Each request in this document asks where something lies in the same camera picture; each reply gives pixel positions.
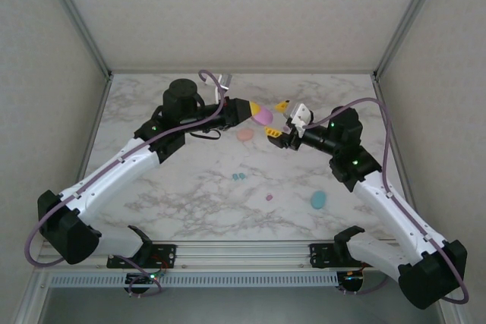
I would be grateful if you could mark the pink earbud charging case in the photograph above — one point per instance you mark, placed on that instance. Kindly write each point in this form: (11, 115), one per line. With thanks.
(245, 134)

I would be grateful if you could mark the purple earbud charging case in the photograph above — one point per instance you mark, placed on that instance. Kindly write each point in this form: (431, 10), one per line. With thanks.
(262, 117)

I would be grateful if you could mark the blue earbud charging case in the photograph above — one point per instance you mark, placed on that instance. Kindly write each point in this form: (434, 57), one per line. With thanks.
(318, 200)

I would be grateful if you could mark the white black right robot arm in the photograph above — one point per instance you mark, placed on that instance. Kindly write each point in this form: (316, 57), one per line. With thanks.
(395, 225)

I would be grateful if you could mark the aluminium frame leg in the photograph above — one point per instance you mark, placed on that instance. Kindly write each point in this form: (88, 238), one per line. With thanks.
(455, 318)
(29, 316)

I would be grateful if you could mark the control circuit board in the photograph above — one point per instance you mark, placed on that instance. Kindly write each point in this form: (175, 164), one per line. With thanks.
(142, 280)
(351, 282)

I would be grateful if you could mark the aluminium frame post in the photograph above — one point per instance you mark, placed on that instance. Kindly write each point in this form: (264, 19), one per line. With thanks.
(410, 16)
(77, 16)

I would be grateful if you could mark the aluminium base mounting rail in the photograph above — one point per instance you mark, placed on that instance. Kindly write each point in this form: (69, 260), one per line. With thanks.
(243, 255)

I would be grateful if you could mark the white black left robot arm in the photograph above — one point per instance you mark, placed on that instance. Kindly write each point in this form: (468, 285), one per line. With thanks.
(114, 183)

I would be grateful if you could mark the aluminium back rail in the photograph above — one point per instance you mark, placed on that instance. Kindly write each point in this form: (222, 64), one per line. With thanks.
(243, 72)

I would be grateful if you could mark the aluminium side rail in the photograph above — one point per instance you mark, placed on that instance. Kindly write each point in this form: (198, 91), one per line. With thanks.
(93, 130)
(395, 130)

